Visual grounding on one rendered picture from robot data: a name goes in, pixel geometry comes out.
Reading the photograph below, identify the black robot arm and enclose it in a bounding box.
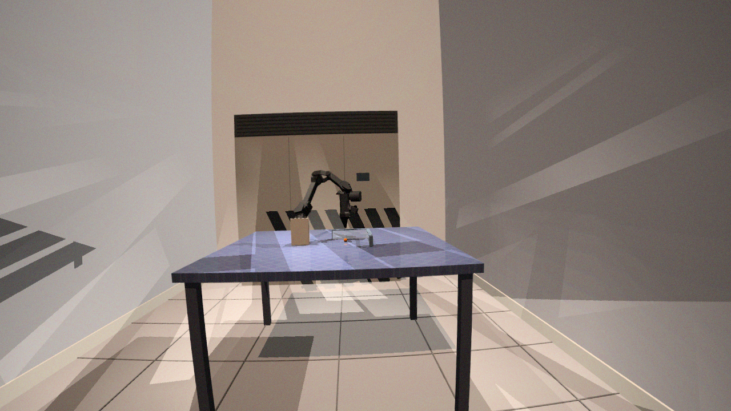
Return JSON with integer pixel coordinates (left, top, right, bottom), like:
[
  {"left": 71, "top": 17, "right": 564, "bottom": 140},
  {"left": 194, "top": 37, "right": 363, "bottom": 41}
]
[{"left": 294, "top": 170, "right": 362, "bottom": 219}]

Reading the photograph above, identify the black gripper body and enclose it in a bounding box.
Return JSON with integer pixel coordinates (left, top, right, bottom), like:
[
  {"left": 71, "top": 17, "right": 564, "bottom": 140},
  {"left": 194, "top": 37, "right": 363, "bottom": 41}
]
[{"left": 339, "top": 202, "right": 350, "bottom": 217}]

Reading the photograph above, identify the clear l-shaped low wall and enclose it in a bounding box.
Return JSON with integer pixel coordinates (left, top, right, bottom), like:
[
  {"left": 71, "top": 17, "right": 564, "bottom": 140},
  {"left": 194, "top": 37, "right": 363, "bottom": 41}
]
[{"left": 332, "top": 229, "right": 369, "bottom": 244}]

